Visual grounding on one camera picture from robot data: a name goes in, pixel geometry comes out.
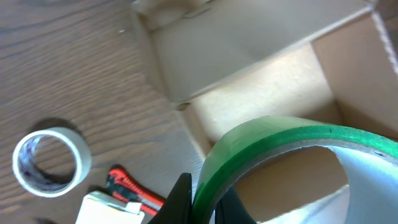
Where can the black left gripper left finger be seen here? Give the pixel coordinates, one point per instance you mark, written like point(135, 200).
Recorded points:
point(178, 205)

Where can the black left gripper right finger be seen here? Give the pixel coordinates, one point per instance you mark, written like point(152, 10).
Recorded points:
point(230, 210)

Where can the red utility knife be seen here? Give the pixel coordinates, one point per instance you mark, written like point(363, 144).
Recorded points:
point(123, 187)

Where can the green tape roll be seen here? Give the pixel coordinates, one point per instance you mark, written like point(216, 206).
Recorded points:
point(369, 161)

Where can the yellow sticky note pad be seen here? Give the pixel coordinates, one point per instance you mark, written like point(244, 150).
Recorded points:
point(101, 208)

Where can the white tape roll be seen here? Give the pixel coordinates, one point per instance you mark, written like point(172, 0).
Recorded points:
point(32, 180)

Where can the cardboard box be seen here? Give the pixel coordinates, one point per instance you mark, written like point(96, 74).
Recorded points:
point(224, 63)

